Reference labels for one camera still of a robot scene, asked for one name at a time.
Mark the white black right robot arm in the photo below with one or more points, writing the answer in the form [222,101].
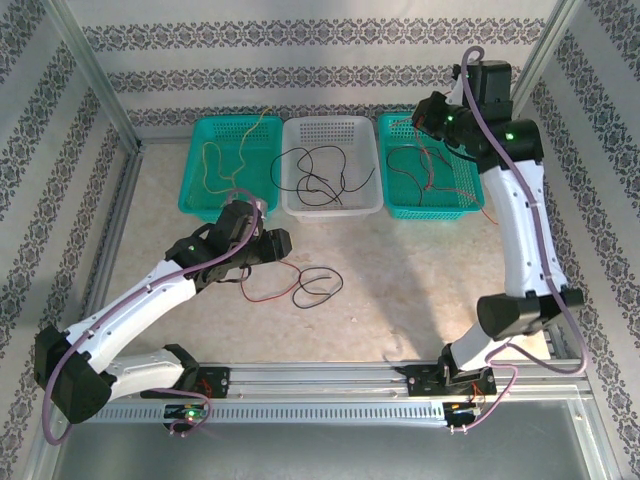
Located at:
[520,225]

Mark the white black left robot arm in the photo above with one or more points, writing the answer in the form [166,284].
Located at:
[130,310]

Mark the teal plastic basket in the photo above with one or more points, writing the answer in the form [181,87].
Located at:
[260,190]
[450,205]

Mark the white plastic basket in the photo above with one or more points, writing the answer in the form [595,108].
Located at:
[360,135]

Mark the small circuit board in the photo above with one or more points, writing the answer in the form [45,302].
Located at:
[187,412]
[462,407]

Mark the aluminium frame post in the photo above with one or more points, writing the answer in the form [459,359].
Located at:
[90,65]
[540,65]

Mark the aluminium frame side rail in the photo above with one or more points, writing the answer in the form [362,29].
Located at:
[112,235]

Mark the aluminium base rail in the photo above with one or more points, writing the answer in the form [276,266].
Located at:
[320,380]

